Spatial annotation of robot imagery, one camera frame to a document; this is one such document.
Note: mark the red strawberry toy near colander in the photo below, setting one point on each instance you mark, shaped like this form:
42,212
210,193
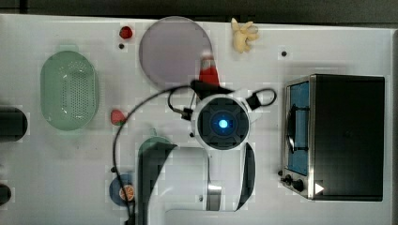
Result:
117,117

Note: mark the red ketchup bottle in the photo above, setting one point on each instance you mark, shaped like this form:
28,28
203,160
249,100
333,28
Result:
208,71

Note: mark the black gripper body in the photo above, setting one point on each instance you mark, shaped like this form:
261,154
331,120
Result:
205,89

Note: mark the blue small bowl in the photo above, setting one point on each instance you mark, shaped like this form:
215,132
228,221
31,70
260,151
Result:
116,186

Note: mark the orange slice toy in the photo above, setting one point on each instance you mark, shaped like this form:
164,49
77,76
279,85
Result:
126,193

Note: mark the green metal cup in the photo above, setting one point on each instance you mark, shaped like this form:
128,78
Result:
150,144

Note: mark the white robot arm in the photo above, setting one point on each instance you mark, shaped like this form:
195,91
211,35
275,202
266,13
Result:
216,173

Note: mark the green oval colander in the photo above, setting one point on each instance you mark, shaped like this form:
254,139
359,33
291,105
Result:
69,90

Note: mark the peeled banana toy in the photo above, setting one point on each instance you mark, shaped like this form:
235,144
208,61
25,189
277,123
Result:
242,34

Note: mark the black frying pan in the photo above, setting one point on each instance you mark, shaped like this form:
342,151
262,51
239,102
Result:
13,124

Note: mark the grey round plate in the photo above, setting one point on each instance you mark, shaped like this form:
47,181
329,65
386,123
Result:
170,51

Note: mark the red strawberry toy at edge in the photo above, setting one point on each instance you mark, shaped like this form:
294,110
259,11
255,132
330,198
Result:
125,32

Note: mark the silver black toaster oven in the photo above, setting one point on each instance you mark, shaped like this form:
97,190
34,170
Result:
333,139

